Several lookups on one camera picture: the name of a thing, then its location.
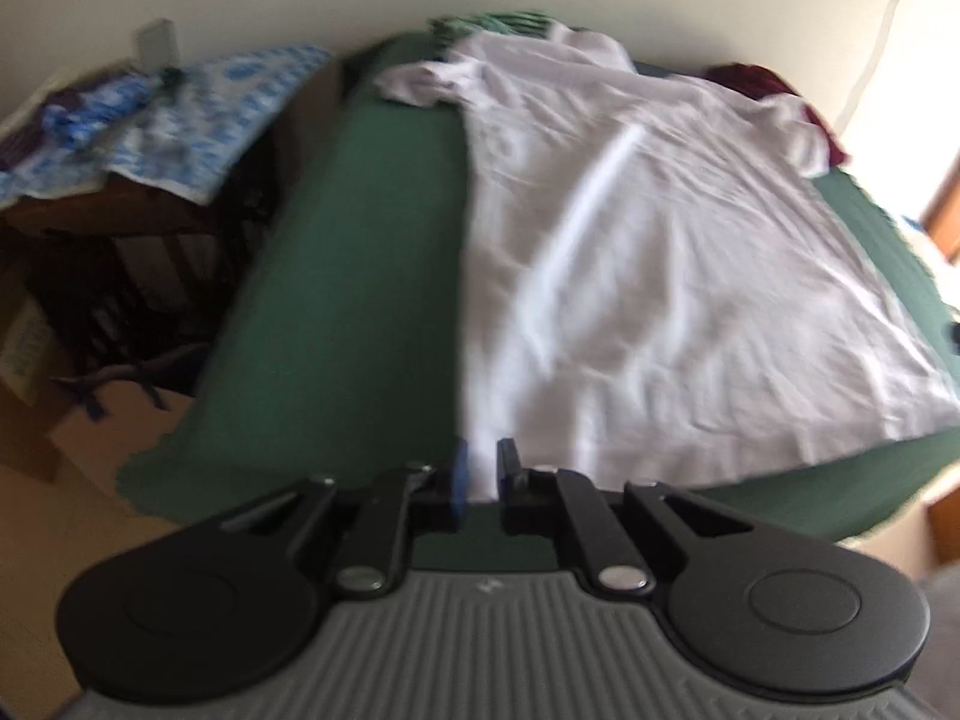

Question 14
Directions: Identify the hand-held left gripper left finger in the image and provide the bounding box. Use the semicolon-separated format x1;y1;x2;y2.
221;441;470;601

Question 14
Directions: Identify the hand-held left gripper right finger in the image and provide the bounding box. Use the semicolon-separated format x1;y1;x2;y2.
499;439;751;599

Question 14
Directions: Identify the white shirt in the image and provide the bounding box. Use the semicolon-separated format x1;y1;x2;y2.
373;22;960;503

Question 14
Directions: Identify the cardboard box with blue tape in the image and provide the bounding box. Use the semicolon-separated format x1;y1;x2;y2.
49;382;196;515

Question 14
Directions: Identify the blue floral towel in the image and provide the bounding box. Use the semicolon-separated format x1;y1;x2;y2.
0;45;331;203

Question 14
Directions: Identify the green striped shirt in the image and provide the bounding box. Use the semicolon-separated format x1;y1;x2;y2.
427;10;560;53

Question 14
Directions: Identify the dark red garment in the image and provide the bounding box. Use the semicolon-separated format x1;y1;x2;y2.
701;64;852;170

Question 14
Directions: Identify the blue floral cloth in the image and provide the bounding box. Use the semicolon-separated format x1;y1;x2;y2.
41;75;162;147

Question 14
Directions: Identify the silver metal tin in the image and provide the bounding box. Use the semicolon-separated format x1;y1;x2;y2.
135;19;181;65

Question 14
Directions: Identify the dark striped cloth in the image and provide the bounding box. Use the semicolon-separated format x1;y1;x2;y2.
0;90;80;170

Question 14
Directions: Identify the wooden door frame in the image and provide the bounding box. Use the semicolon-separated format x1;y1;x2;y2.
919;165;960;263

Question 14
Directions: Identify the thin wall cable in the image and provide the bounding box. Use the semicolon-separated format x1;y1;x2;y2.
836;0;920;143

